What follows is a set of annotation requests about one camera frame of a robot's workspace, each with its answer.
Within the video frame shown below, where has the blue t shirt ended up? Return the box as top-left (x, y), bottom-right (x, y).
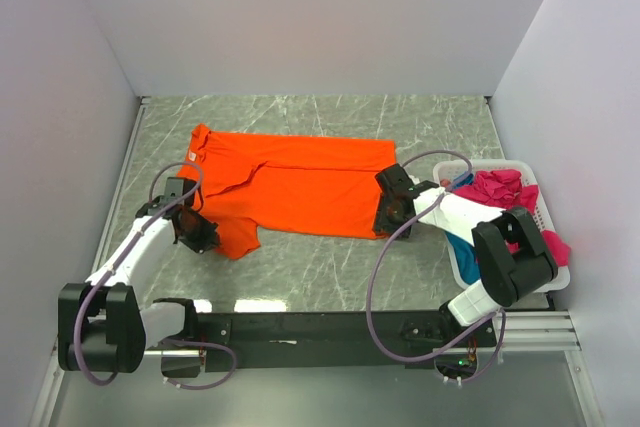
top-left (445, 174), bottom-right (480, 284)

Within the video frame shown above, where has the aluminium rail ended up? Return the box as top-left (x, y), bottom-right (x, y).
top-left (432, 310), bottom-right (582, 354)
top-left (52, 341), bottom-right (201, 361)

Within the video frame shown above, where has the white plastic laundry basket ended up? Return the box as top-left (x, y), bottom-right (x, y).
top-left (433, 159), bottom-right (570, 293)

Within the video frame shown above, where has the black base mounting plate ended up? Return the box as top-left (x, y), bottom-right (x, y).
top-left (139, 309), bottom-right (499, 373)

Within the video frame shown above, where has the left aluminium rail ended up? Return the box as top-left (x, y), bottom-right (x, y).
top-left (52, 341), bottom-right (201, 361)

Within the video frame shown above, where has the orange t shirt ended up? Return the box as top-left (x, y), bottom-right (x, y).
top-left (178, 124), bottom-right (396, 260)

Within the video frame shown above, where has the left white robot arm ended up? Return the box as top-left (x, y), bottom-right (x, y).
top-left (58, 177), bottom-right (219, 376)

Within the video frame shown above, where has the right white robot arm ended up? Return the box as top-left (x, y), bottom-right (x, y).
top-left (373, 164), bottom-right (559, 346)

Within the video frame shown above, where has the right aluminium rail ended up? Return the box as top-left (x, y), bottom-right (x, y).
top-left (432, 310), bottom-right (582, 354)

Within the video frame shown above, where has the magenta t shirt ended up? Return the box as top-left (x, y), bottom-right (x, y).
top-left (473, 169), bottom-right (571, 265)

